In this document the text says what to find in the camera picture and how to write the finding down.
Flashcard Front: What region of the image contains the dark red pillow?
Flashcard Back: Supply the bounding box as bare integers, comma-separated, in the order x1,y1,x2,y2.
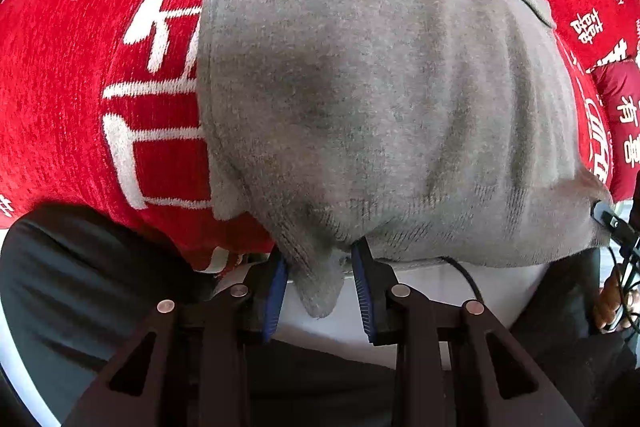
592,58,640,202

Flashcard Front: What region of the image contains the black cable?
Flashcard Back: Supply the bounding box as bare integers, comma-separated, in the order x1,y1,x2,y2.
437,255,486,306

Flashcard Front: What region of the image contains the grey knit sweater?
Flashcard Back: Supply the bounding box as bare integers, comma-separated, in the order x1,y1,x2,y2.
196,0,610,317

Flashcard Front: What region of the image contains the person's hand holding gripper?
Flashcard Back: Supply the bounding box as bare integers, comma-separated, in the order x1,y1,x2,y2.
593,265,639,333

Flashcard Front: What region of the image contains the black trouser leg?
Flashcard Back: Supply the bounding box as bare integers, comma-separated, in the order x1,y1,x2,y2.
1,205,214,421

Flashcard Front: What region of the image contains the red sofa seat cushion cover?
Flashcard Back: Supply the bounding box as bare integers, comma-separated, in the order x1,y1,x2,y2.
0,0,614,275

